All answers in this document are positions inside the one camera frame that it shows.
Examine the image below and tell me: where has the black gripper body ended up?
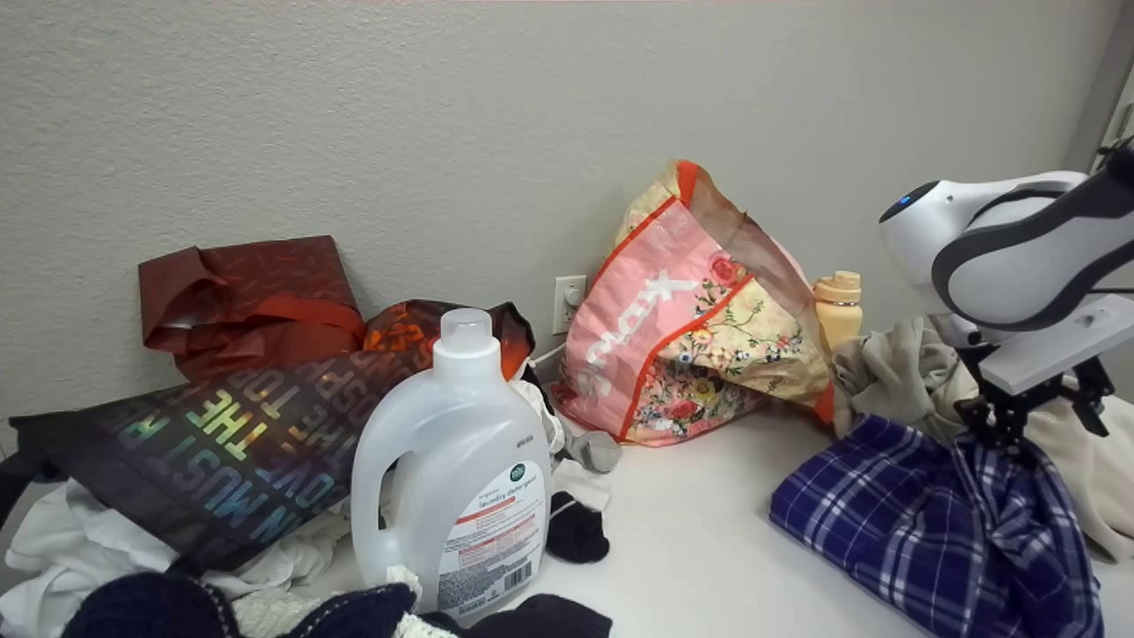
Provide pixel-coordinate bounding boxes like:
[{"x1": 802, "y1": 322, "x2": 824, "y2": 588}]
[{"x1": 954, "y1": 354, "x2": 1112, "y2": 448}]

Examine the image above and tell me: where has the blue checked garment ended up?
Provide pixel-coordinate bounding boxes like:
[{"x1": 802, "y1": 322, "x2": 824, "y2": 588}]
[{"x1": 768, "y1": 417, "x2": 1106, "y2": 638}]

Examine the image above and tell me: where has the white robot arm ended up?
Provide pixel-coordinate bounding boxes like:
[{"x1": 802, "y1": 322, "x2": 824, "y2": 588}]
[{"x1": 879, "y1": 143, "x2": 1134, "y2": 448}]

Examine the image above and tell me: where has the navy blue garment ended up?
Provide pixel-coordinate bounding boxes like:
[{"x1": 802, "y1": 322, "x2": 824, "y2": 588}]
[{"x1": 62, "y1": 576, "x2": 613, "y2": 638}]

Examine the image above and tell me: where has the yellow plastic bottle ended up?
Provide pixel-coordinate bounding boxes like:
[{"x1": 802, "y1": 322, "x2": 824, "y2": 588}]
[{"x1": 817, "y1": 271, "x2": 864, "y2": 347}]

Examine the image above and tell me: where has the floral pink tote bag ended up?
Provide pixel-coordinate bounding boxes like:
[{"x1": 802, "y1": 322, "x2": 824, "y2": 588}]
[{"x1": 556, "y1": 160, "x2": 837, "y2": 448}]

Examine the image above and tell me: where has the white door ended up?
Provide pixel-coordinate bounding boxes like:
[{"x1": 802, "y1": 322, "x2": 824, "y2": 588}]
[{"x1": 1093, "y1": 68, "x2": 1134, "y2": 171}]

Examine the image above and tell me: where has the black sock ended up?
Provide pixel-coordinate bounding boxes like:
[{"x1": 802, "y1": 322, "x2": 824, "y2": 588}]
[{"x1": 545, "y1": 493, "x2": 610, "y2": 565}]

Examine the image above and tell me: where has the white detergent jug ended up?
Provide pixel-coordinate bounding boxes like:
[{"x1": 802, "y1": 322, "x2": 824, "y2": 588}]
[{"x1": 351, "y1": 308, "x2": 551, "y2": 624}]

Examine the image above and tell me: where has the orange patterned bag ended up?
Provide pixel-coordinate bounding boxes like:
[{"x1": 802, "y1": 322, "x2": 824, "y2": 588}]
[{"x1": 362, "y1": 299, "x2": 537, "y2": 380}]

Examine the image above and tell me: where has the dark red paper bag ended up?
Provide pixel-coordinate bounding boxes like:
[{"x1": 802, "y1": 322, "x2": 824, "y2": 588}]
[{"x1": 139, "y1": 236, "x2": 367, "y2": 380}]

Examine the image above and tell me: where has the black lettered tote bag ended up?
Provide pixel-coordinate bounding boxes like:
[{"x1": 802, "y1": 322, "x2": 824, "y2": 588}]
[{"x1": 0, "y1": 350, "x2": 427, "y2": 571}]

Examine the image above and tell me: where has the white crumpled cloth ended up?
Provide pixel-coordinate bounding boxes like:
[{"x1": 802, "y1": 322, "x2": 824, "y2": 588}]
[{"x1": 0, "y1": 484, "x2": 348, "y2": 638}]

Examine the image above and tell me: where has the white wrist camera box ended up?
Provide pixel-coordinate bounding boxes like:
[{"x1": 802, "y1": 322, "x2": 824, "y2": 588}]
[{"x1": 980, "y1": 299, "x2": 1134, "y2": 393}]

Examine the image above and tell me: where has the white wall outlet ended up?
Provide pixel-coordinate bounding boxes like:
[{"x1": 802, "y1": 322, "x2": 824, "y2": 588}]
[{"x1": 552, "y1": 275, "x2": 585, "y2": 332}]

